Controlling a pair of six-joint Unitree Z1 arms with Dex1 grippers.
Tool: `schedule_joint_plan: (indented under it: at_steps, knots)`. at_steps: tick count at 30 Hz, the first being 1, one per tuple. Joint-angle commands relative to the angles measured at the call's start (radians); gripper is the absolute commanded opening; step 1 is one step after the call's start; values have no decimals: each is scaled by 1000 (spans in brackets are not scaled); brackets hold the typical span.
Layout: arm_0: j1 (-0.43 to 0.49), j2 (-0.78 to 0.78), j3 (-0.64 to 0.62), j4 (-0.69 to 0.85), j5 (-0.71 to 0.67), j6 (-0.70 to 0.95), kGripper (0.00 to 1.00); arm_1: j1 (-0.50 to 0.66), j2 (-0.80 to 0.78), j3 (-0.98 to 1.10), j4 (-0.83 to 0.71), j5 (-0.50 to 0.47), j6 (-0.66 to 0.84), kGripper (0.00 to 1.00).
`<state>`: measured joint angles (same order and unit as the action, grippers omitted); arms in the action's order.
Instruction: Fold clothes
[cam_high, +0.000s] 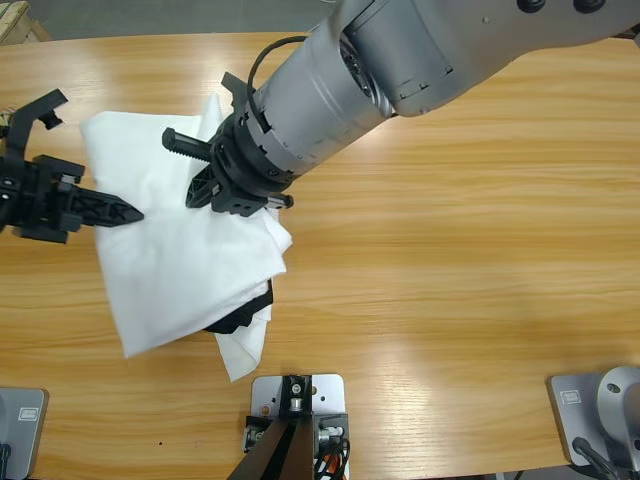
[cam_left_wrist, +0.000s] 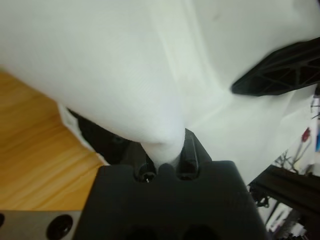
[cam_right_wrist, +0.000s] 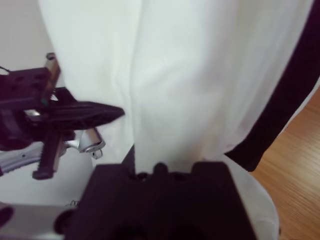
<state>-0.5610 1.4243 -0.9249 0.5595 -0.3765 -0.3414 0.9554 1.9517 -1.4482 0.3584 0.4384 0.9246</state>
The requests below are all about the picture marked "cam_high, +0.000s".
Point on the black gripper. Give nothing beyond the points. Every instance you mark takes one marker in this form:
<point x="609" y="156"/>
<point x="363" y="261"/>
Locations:
<point x="30" y="200"/>
<point x="240" y="170"/>

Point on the white t-shirt with black logo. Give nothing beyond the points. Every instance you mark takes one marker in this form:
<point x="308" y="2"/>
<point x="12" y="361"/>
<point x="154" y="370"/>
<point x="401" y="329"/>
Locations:
<point x="175" y="260"/>

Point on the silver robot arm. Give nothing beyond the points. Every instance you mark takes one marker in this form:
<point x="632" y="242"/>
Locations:
<point x="400" y="65"/>

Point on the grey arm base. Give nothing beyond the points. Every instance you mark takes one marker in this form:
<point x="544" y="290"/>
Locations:
<point x="25" y="435"/>
<point x="570" y="415"/>

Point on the wooden pallet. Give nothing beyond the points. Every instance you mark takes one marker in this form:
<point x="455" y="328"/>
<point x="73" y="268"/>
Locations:
<point x="20" y="20"/>

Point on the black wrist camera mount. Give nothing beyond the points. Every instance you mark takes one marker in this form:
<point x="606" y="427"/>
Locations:
<point x="30" y="115"/>
<point x="234" y="90"/>

